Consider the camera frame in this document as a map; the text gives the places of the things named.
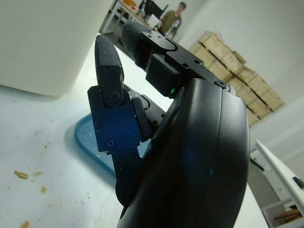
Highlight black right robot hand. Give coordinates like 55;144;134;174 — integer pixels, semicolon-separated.
87;20;251;228

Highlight white two-slot toaster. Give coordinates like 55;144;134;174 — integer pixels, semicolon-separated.
0;0;117;97

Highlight blue plastic tray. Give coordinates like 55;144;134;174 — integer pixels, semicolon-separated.
74;113;117;176

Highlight white side table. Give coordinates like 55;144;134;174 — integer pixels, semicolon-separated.
249;139;304;228

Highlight stacked wooden crates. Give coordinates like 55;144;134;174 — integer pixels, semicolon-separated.
189;30;285;128

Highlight wooden top workbench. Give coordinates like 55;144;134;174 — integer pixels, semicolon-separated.
99;0;167;35

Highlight person in olive shirt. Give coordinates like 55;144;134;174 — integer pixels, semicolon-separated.
158;1;183;40

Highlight black monitor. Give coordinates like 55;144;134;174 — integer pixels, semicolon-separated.
142;0;167;22

